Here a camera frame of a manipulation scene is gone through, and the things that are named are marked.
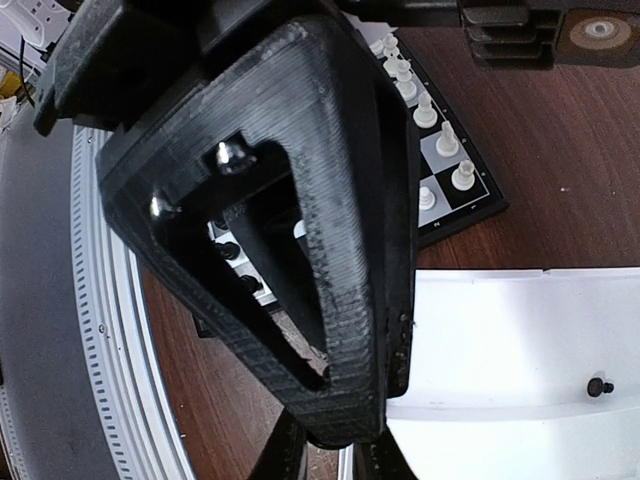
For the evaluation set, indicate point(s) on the black white chess board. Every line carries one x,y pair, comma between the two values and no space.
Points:
261,215

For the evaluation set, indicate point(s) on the front aluminium rail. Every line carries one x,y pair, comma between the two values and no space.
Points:
82,395

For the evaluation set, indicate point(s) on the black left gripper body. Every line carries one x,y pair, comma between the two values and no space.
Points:
116,58

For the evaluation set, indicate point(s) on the black chess pawn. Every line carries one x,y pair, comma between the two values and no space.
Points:
229,251

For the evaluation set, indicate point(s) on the white chess pieces row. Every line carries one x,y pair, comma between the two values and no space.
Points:
450,179

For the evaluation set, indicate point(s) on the white plastic compartment tray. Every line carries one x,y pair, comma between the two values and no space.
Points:
499,368

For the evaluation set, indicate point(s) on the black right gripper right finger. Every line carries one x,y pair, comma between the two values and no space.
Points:
381,459

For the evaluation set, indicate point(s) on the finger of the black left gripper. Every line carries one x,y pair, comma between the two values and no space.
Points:
313,87

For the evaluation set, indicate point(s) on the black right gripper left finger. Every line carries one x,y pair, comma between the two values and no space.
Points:
285,454

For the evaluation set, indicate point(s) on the twelfth black chess piece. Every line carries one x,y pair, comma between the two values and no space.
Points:
251,283

